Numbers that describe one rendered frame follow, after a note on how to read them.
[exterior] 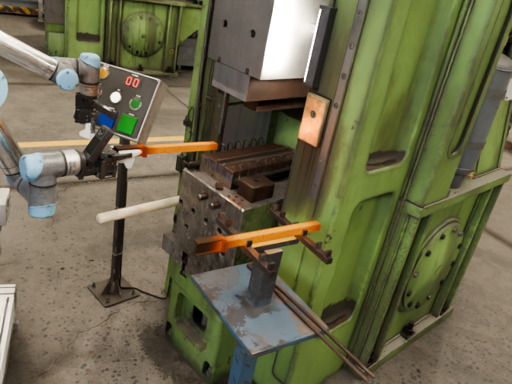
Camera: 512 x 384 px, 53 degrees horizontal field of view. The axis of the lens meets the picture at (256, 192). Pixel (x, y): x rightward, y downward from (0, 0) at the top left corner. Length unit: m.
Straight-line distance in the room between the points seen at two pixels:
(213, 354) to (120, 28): 5.09
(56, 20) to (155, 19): 1.18
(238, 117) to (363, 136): 0.69
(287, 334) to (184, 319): 0.94
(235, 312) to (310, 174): 0.57
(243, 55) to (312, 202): 0.58
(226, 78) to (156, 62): 5.05
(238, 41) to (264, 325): 0.97
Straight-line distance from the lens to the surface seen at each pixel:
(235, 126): 2.25
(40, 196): 1.56
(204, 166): 2.09
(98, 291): 2.86
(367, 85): 1.69
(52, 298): 2.84
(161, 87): 2.26
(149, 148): 1.69
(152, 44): 6.84
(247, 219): 1.90
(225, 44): 1.93
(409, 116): 2.05
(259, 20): 1.80
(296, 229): 1.61
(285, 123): 2.39
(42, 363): 2.52
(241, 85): 1.87
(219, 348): 2.29
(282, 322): 1.66
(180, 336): 2.47
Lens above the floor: 1.78
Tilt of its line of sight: 26 degrees down
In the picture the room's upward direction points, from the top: 11 degrees clockwise
